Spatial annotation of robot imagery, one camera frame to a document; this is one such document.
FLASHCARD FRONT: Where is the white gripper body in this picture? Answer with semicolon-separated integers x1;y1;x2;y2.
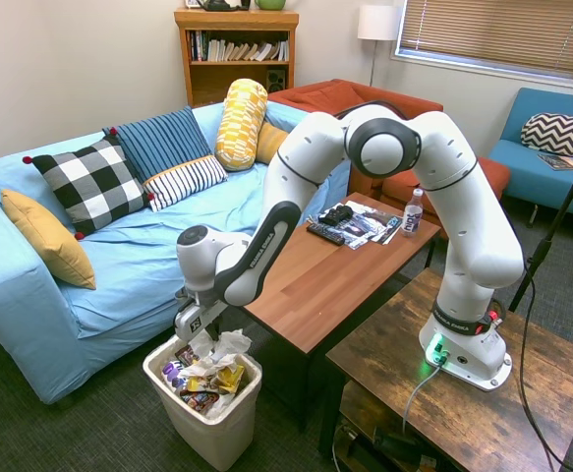
173;288;229;346

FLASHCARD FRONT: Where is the white tissue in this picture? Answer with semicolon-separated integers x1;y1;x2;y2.
189;327;253;368

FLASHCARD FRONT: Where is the crumpled white paper trash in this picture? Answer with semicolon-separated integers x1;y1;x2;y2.
182;357;242;383

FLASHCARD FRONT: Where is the beige plastic trash bin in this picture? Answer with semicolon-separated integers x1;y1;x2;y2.
142;336;263;472

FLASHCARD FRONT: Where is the yellow snack wrapper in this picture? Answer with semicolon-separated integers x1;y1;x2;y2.
215;366;246;395

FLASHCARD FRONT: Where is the purple snack wrapper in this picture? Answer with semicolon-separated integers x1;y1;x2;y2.
161;361;185;390

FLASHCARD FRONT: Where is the light blue sofa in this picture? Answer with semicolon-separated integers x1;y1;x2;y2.
0;101;351;405

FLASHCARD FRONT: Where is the brown wooden coffee table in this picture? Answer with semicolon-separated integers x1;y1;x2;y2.
211;192;442;434

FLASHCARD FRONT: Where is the white navy striped pillow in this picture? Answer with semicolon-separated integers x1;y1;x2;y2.
142;154;229;213

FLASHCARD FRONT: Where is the black remote control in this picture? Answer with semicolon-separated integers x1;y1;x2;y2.
306;221;346;247

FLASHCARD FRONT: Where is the plain mustard yellow pillow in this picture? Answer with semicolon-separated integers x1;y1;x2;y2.
0;188;97;291

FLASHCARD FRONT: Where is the black game controller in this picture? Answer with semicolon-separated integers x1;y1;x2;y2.
317;206;354;227

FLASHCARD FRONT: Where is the black white checkered pillow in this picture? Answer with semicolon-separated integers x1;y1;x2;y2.
22;136;155;241

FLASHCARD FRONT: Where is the rustic dark wood side table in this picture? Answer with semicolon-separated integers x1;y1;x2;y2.
317;267;573;472

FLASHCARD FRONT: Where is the blue striped pillow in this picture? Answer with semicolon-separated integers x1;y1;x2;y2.
101;106;213;184

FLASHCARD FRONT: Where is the mustard striped pillow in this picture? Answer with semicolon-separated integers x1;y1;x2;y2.
255;121;291;166

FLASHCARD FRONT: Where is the stack of magazines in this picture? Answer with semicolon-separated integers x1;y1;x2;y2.
337;199;403;251

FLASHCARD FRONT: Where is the yellow white patterned bolster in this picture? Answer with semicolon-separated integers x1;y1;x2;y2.
213;78;269;172

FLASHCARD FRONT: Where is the black power adapter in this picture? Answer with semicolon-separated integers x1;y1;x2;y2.
372;427;423;466

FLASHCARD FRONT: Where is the clear bottle purple label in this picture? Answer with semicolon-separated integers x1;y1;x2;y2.
401;188;425;239

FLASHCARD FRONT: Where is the wooden bookshelf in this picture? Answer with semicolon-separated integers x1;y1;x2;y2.
173;8;301;108

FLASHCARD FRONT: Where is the orange armchair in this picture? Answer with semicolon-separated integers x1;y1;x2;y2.
267;78;443;197

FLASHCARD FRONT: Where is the row of books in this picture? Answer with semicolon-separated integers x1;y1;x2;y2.
189;29;290;63

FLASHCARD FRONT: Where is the white shade floor lamp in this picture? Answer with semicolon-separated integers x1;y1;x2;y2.
356;4;403;89

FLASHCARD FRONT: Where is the teal sofa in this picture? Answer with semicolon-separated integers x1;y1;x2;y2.
487;87;573;208

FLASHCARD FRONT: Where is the black tripod stand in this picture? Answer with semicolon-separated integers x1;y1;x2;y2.
507;141;573;314

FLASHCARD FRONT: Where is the magazine with dark cover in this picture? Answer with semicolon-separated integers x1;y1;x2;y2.
536;152;573;172

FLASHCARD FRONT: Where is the black white zigzag pillow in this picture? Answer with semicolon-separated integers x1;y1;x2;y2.
520;112;573;162

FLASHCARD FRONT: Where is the brown window blind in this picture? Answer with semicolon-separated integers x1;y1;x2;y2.
396;0;573;81

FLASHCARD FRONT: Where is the grey cable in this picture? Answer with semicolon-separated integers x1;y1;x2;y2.
402;363;444;437

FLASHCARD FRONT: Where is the black cable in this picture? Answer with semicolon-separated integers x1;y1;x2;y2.
517;265;570;472

